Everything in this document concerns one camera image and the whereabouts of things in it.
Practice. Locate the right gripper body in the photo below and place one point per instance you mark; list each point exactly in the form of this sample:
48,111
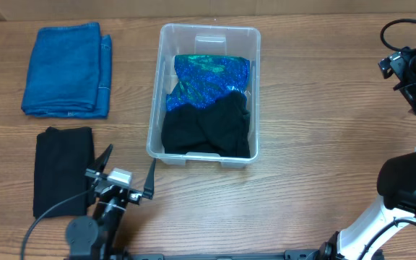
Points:
400,63

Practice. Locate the blue denim jeans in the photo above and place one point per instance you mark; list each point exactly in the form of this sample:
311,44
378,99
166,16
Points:
69,74

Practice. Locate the black garment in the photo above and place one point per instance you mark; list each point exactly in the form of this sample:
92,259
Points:
225,126
181,132
61,160

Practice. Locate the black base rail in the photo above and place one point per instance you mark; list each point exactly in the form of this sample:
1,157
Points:
222,256

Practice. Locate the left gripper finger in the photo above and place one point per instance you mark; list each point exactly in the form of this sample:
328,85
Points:
149,185
100,163

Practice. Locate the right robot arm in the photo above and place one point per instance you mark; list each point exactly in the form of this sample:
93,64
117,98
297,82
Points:
395,206

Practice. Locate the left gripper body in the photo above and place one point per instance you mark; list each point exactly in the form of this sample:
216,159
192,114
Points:
135,197

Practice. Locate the clear plastic storage bin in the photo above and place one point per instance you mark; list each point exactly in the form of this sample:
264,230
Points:
176,39

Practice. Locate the blue sequin garment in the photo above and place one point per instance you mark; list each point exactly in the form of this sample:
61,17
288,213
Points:
203,79

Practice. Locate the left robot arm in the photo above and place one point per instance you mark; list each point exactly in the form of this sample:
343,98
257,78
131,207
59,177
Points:
93,237

